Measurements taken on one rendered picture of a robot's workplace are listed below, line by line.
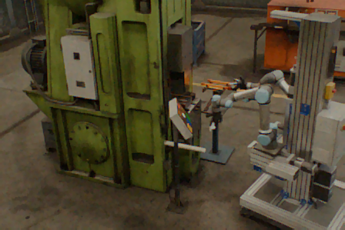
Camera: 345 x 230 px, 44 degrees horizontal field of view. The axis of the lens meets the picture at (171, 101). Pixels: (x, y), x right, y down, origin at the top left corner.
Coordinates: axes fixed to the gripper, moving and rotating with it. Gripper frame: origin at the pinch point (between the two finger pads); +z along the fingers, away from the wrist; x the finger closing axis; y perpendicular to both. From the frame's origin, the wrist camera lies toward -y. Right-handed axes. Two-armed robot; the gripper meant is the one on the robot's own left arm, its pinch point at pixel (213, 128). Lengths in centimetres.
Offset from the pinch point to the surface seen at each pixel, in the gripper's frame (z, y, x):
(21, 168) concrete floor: 93, -229, -81
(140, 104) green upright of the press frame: -14, -76, -21
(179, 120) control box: -19.5, -15.4, -34.6
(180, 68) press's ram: -48, -50, 13
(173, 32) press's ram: -83, -58, 14
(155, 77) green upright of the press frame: -46, -58, -16
